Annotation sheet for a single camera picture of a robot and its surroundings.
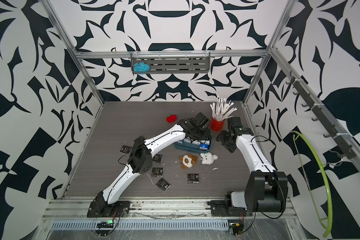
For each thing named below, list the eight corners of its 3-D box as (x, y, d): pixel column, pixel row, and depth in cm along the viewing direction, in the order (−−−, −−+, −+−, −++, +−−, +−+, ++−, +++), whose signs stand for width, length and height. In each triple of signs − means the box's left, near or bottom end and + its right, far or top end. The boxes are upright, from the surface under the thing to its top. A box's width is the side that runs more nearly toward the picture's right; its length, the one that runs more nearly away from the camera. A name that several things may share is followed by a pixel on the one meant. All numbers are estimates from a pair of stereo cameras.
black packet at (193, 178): (187, 183, 84) (187, 182, 82) (187, 175, 87) (187, 173, 85) (199, 183, 84) (199, 182, 82) (198, 175, 87) (199, 173, 85)
